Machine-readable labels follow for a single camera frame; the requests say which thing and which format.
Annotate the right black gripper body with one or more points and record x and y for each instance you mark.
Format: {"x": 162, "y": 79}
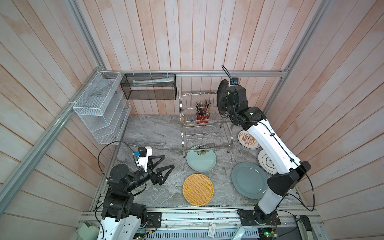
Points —
{"x": 229, "y": 109}

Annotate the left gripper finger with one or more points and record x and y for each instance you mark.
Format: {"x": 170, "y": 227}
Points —
{"x": 163, "y": 173}
{"x": 154, "y": 161}

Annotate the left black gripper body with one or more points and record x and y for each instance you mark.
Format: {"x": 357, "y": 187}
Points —
{"x": 148, "y": 175}

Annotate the dark blue glazed plate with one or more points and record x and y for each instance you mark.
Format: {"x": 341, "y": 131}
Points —
{"x": 222, "y": 98}

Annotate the yellow woven bamboo tray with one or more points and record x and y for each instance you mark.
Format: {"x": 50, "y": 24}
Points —
{"x": 198, "y": 190}

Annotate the orange sunburst plate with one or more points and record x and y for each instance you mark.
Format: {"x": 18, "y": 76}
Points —
{"x": 247, "y": 140}

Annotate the light green flower plate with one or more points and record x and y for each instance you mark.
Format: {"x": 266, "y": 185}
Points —
{"x": 201, "y": 159}

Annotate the silver metal dish rack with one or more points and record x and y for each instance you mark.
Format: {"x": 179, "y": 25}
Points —
{"x": 216, "y": 134}

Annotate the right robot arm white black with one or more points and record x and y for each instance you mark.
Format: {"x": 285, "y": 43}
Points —
{"x": 290, "y": 169}

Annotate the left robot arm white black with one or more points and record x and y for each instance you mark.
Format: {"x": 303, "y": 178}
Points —
{"x": 121, "y": 217}

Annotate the colourful chopsticks bundle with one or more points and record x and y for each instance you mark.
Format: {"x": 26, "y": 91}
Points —
{"x": 203, "y": 108}

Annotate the red utensil cup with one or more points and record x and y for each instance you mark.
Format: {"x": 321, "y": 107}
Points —
{"x": 202, "y": 119}

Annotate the white plate black rings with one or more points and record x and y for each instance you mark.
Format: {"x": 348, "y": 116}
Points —
{"x": 265, "y": 162}

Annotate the grey green large plate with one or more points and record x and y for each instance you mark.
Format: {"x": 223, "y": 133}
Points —
{"x": 249, "y": 180}

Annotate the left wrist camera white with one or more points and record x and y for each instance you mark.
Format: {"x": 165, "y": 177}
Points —
{"x": 141, "y": 157}

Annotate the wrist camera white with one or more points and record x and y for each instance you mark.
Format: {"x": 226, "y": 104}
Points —
{"x": 234, "y": 82}
{"x": 141, "y": 157}

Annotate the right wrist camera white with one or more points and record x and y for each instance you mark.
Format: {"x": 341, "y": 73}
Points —
{"x": 234, "y": 82}

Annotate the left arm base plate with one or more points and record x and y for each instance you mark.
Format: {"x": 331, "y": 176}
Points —
{"x": 154, "y": 220}

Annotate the white wire mesh shelf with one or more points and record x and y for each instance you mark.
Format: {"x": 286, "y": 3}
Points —
{"x": 103, "y": 109}

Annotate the black mesh wall basket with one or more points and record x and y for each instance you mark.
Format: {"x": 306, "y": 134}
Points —
{"x": 139, "y": 87}

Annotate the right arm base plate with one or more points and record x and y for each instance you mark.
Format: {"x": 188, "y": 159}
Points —
{"x": 247, "y": 218}

